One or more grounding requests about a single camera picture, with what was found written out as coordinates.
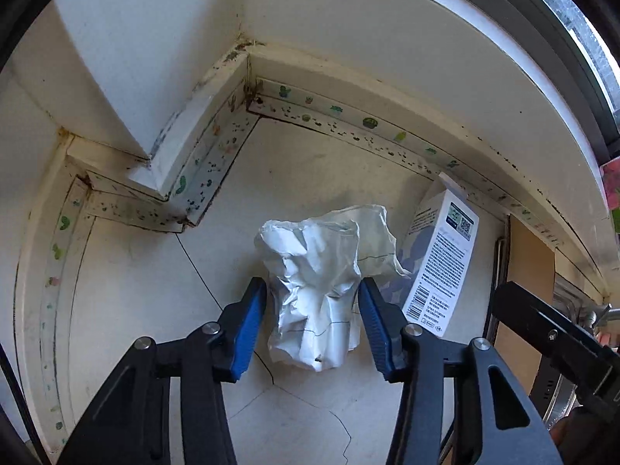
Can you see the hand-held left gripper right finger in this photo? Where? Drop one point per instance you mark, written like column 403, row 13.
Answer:
column 378, row 334

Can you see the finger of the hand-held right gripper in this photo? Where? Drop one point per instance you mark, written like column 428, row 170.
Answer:
column 542, row 324

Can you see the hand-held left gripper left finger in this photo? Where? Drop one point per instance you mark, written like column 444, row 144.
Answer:
column 247, row 334

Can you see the white tissue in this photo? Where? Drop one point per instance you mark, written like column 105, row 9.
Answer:
column 315, row 276

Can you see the steel sink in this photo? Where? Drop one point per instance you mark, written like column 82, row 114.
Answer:
column 571, row 295

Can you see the brown cardboard sheet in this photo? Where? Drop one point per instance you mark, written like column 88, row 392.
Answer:
column 528, row 266

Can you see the white barcode box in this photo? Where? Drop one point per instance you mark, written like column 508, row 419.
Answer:
column 445, row 261

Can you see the pink bottle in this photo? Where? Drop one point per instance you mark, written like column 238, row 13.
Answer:
column 611, row 179

